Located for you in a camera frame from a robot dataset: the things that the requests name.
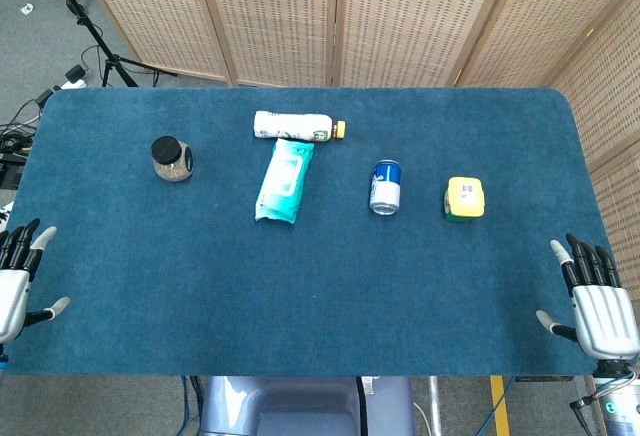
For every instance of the white bottle with orange cap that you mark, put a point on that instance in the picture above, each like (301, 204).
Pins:
(290, 126)

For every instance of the white power strip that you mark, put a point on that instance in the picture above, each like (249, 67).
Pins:
(75, 84)

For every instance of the blue felt table cover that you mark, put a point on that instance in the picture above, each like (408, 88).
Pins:
(320, 281)

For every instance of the teal wet wipes pack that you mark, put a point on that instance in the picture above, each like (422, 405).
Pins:
(282, 181)

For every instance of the blue and white drink can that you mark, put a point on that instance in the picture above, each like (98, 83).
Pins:
(386, 188)

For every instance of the black equipment box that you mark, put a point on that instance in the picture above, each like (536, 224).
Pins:
(10, 171)

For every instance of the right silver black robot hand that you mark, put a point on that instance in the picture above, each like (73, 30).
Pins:
(605, 316)

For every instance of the black tripod stand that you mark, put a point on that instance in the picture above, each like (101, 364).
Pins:
(81, 20)

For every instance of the green tub with yellow lid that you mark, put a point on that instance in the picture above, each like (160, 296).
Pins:
(465, 198)

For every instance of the white table leg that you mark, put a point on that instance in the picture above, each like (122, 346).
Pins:
(434, 398)

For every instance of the blue-grey robot torso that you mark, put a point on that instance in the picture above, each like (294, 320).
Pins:
(300, 406)

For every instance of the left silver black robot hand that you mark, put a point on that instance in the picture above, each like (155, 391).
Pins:
(12, 291)

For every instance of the small white paper scrap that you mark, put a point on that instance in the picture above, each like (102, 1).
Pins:
(27, 7)

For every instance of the black power adapter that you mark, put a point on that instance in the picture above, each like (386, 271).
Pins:
(76, 73)

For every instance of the glass jar with black lid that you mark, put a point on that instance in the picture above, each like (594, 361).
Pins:
(172, 166)

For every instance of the wooden woven folding screen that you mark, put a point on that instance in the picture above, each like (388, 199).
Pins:
(280, 16)

